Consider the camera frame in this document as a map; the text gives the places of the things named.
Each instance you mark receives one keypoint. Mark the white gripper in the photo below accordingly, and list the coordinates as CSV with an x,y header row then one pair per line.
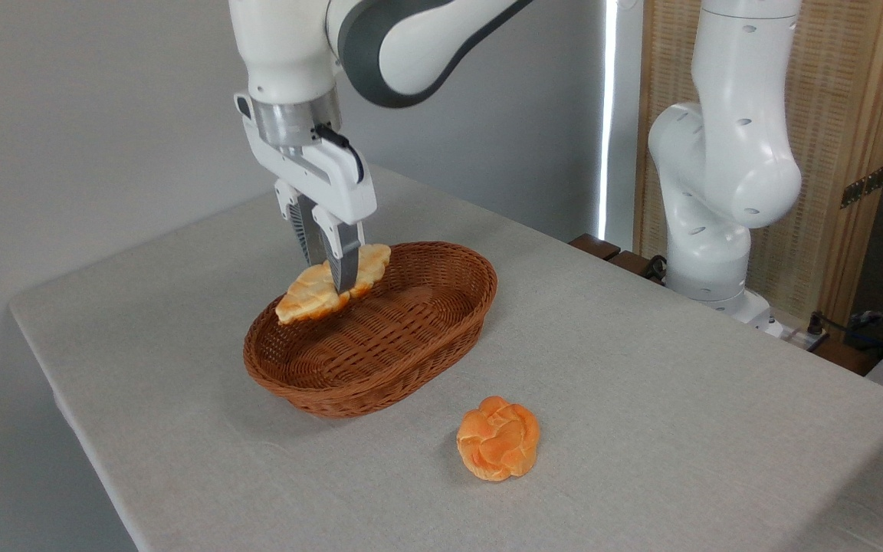
x,y
338,188

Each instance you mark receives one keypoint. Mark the long golden bread loaf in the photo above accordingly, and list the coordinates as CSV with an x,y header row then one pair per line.
x,y
311,295

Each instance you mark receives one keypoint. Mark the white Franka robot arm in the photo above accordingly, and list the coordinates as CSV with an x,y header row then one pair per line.
x,y
725,153

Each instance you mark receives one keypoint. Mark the orange braided bread roll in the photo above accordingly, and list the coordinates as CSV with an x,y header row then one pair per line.
x,y
498,438

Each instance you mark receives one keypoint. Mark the brown wicker basket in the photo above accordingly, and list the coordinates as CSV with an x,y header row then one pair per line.
x,y
411,337

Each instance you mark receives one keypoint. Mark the dark wooden block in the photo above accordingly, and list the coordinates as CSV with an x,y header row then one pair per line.
x,y
631,263
595,246

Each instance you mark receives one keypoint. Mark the grey tablecloth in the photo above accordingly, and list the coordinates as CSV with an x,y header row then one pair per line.
x,y
641,399

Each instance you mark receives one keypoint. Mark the white power strip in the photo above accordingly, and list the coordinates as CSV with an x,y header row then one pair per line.
x,y
798,336

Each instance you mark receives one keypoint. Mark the brown wooden board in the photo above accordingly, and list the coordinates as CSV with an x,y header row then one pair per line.
x,y
844,356

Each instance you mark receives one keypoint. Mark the metal screen hinge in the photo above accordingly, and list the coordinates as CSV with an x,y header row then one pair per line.
x,y
863,186

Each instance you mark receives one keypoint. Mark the wooden rattan folding screen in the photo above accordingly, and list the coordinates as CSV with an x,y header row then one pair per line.
x,y
855,100

